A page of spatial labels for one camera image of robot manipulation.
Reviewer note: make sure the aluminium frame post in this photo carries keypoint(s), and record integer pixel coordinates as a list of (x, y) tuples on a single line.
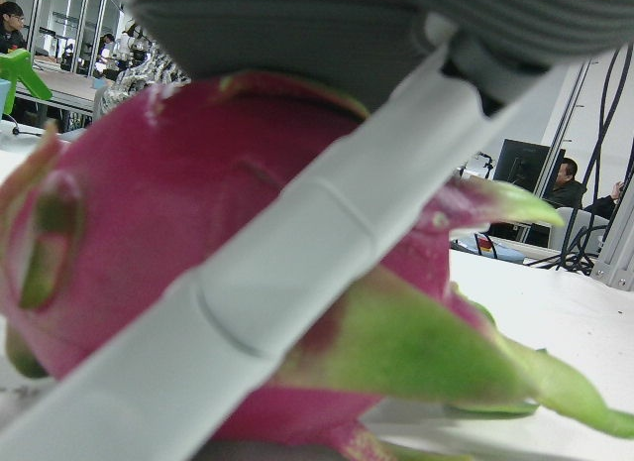
[(616, 248)]

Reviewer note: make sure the green plastic object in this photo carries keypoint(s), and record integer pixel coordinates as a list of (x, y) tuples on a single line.
[(25, 74)]

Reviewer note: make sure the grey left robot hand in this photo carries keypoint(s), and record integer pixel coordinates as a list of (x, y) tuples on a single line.
[(307, 233)]

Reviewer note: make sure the seated man in dark jacket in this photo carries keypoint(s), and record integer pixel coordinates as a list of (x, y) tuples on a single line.
[(567, 186)]

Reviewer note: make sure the standing person in background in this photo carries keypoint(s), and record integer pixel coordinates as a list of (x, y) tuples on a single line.
[(105, 47)]

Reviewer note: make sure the pink dragon fruit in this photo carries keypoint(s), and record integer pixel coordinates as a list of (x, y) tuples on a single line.
[(148, 208)]

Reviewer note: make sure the black computer monitor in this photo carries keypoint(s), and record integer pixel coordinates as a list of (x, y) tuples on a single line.
[(520, 166)]

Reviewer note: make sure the white office chair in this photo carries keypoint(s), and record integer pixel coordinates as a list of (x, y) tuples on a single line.
[(579, 228)]

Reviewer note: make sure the wooden office desk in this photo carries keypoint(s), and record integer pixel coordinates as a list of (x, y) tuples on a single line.
[(64, 86)]

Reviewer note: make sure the person with black hair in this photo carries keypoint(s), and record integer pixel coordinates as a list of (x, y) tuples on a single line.
[(10, 27)]

